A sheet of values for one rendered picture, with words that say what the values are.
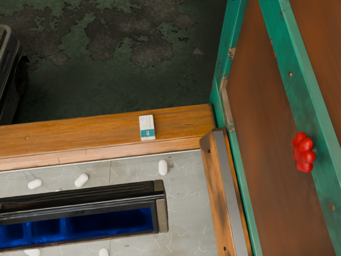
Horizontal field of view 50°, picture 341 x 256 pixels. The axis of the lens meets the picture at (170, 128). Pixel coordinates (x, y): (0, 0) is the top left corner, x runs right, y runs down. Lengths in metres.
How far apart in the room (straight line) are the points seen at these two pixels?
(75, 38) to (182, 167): 1.38
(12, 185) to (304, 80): 0.75
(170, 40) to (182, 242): 1.40
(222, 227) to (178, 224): 0.13
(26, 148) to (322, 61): 0.75
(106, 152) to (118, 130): 0.06
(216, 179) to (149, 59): 1.28
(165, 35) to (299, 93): 1.69
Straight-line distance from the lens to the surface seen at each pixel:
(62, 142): 0.96
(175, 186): 0.91
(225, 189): 0.78
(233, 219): 0.77
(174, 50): 2.04
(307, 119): 0.43
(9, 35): 1.80
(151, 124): 0.92
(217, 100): 0.91
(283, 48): 0.48
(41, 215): 0.54
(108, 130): 0.95
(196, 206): 0.89
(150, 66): 1.97
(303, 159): 0.41
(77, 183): 0.91
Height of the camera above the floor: 1.61
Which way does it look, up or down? 64 degrees down
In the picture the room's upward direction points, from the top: straight up
